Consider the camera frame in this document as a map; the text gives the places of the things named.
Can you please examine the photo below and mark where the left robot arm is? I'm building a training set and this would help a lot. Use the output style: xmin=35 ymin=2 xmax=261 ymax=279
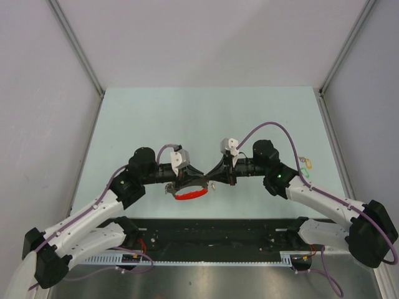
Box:
xmin=22 ymin=145 xmax=208 ymax=289

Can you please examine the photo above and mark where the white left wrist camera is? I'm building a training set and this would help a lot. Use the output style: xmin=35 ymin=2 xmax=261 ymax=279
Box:
xmin=170 ymin=149 xmax=190 ymax=171

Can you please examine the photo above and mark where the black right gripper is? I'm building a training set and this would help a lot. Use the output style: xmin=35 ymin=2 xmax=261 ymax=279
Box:
xmin=206 ymin=153 xmax=267 ymax=186

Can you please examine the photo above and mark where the green key tag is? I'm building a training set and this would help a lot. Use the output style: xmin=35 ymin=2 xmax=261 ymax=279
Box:
xmin=300 ymin=168 xmax=310 ymax=178

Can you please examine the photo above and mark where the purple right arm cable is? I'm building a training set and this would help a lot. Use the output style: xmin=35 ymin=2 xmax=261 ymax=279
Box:
xmin=235 ymin=121 xmax=395 ymax=265

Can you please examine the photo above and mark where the metal key organizer red handle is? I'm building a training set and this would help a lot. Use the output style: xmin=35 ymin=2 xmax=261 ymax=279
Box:
xmin=165 ymin=181 xmax=216 ymax=201

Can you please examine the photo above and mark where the aluminium frame post right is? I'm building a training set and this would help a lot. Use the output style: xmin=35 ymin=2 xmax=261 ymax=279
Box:
xmin=317 ymin=0 xmax=383 ymax=94

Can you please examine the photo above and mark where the white slotted cable duct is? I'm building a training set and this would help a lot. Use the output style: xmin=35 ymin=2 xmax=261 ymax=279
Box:
xmin=84 ymin=251 xmax=312 ymax=268

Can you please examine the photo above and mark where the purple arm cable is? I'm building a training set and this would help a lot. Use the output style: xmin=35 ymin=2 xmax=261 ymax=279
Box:
xmin=27 ymin=143 xmax=183 ymax=290
xmin=235 ymin=121 xmax=395 ymax=265

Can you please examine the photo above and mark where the aluminium frame post left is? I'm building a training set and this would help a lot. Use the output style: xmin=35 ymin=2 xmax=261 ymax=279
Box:
xmin=46 ymin=0 xmax=105 ymax=98

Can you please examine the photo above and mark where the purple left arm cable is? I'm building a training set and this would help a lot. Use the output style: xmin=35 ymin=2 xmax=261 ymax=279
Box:
xmin=27 ymin=143 xmax=183 ymax=290

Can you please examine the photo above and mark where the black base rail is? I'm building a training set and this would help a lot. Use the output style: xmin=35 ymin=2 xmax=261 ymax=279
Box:
xmin=90 ymin=217 xmax=325 ymax=262

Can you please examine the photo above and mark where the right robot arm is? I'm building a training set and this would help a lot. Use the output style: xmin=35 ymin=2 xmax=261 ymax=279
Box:
xmin=207 ymin=139 xmax=398 ymax=268

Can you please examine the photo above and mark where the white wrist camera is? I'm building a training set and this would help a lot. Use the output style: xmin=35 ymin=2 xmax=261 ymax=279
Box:
xmin=220 ymin=138 xmax=239 ymax=156
xmin=170 ymin=149 xmax=190 ymax=171

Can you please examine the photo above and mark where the aluminium frame post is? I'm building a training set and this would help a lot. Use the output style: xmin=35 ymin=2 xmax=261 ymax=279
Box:
xmin=317 ymin=0 xmax=383 ymax=94
xmin=46 ymin=0 xmax=105 ymax=98

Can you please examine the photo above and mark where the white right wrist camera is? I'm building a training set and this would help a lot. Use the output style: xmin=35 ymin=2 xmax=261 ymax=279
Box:
xmin=220 ymin=138 xmax=239 ymax=156

